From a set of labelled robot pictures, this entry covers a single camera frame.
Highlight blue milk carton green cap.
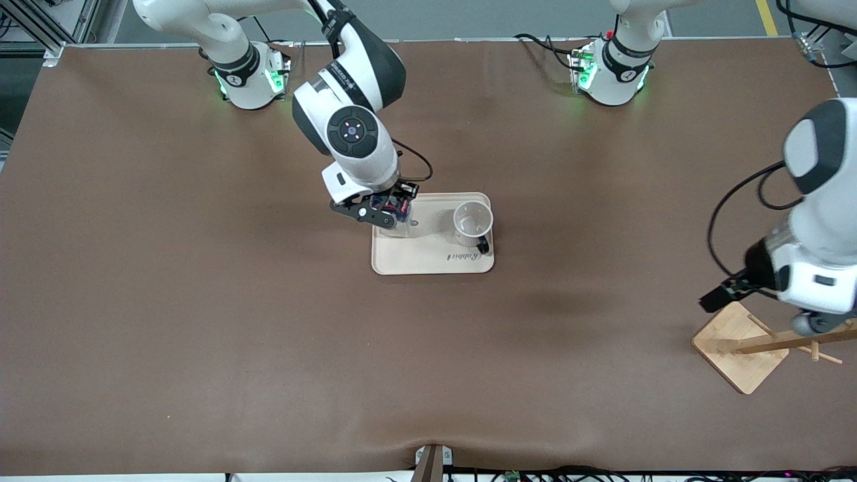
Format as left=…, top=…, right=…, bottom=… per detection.
left=375, top=194, right=414, bottom=239

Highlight white smiley mug black handle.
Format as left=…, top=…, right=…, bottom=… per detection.
left=453, top=202, right=495, bottom=255

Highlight beige rectangular tray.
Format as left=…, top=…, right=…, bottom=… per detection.
left=372, top=193, right=495, bottom=276

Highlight wooden mug stand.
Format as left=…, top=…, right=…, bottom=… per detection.
left=691, top=301, right=857, bottom=396

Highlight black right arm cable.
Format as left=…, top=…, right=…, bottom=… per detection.
left=392, top=137, right=435, bottom=183

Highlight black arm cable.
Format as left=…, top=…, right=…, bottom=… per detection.
left=707, top=159, right=804, bottom=278
left=392, top=137, right=435, bottom=183

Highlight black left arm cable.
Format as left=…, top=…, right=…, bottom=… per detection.
left=707, top=159, right=804, bottom=278

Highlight black base power cable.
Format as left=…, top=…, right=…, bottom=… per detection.
left=514, top=33, right=580, bottom=74

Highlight aluminium frame corner post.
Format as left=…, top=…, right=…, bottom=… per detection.
left=793, top=0, right=857, bottom=74

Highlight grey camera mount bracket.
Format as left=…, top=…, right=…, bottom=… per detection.
left=413, top=444, right=454, bottom=482

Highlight silver table edge rail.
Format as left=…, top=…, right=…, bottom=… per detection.
left=40, top=37, right=804, bottom=49

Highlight aluminium frame with diagonal bars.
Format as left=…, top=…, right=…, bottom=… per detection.
left=0, top=0, right=128, bottom=68

